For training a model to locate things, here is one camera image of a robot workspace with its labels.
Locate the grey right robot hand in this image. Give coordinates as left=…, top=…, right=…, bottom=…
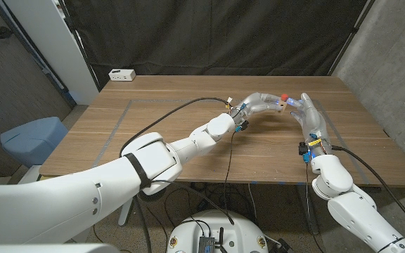
left=285, top=92, right=333, bottom=162

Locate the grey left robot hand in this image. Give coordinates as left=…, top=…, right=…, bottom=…
left=229, top=92, right=284, bottom=133

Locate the black curtain backdrop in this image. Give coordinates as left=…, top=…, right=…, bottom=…
left=63, top=0, right=368, bottom=89

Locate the grey table leg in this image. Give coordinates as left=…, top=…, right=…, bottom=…
left=295, top=184, right=320, bottom=235
left=117, top=198, right=135, bottom=226

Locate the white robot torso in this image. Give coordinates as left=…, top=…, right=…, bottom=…
left=167, top=209, right=269, bottom=253

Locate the white power strip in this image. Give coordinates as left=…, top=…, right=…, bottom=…
left=108, top=68, right=137, bottom=82

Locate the round black fan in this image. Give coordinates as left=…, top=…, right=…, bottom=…
left=137, top=193, right=158, bottom=204

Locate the grey electronics box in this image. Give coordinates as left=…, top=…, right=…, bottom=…
left=198, top=235, right=217, bottom=253

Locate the white cabinet panel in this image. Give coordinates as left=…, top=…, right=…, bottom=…
left=4, top=0, right=100, bottom=105

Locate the blue padded stool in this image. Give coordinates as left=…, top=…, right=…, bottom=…
left=0, top=116, right=69, bottom=168

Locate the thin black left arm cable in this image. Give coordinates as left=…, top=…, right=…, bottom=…
left=149, top=130, right=238, bottom=253

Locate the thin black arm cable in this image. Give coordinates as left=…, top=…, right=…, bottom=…
left=149, top=130, right=238, bottom=253
left=304, top=162, right=326, bottom=253

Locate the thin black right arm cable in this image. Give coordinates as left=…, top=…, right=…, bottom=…
left=304, top=162, right=326, bottom=253

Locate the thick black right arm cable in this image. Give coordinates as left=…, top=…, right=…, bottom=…
left=331, top=145, right=405, bottom=239

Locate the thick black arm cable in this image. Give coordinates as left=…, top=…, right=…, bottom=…
left=119, top=97, right=231, bottom=158
left=331, top=145, right=405, bottom=239

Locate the black frame pole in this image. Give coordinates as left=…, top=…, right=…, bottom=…
left=57, top=0, right=101, bottom=93
left=327, top=0, right=378, bottom=77

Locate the white floor cable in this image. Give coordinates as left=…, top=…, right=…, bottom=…
left=247, top=182, right=258, bottom=221

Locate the black floor cable tangle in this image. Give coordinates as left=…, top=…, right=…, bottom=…
left=163, top=182, right=249, bottom=226

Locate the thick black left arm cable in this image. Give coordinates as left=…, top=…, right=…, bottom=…
left=119, top=97, right=231, bottom=158

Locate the black wall rail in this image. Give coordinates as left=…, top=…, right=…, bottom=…
left=0, top=0, right=77, bottom=108

